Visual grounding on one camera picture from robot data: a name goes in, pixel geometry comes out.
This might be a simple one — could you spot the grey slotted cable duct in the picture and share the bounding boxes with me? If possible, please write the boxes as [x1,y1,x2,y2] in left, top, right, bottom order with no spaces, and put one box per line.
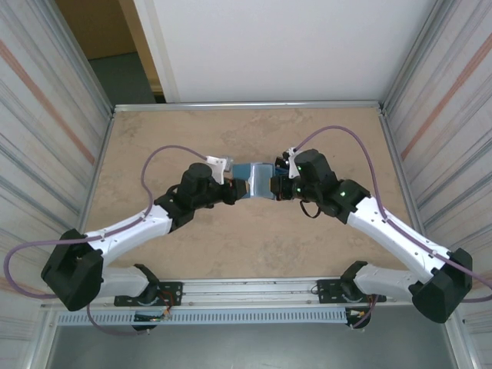
[56,309,349,326]

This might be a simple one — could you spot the thin aluminium table rail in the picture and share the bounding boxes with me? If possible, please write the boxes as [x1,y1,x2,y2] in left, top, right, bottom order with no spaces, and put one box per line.
[113,100,385,113]

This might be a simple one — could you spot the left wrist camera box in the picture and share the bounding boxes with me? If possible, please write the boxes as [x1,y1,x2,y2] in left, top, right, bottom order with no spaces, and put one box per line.
[205,154,236,184]

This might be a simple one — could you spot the wide aluminium mounting rail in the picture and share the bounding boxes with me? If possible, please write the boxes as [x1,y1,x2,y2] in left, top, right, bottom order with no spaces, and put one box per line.
[40,274,460,308]

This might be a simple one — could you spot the small circuit board with wires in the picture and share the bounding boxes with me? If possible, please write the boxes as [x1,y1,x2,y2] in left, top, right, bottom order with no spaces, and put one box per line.
[344,307,372,331]
[132,309,172,332]

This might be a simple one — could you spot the teal snap card holder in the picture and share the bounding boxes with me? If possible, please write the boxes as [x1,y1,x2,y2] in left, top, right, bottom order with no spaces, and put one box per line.
[231,162,278,201]

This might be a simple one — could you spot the wooden door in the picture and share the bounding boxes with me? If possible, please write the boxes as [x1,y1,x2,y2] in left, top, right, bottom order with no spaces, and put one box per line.
[55,0,166,103]

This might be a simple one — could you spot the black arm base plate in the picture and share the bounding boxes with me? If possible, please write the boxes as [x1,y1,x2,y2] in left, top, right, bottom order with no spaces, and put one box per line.
[317,277,387,304]
[114,281,184,308]

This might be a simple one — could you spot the aluminium side table rail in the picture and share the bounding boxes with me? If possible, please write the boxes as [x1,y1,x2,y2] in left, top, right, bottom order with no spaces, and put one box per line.
[72,109,116,280]
[378,107,436,274]

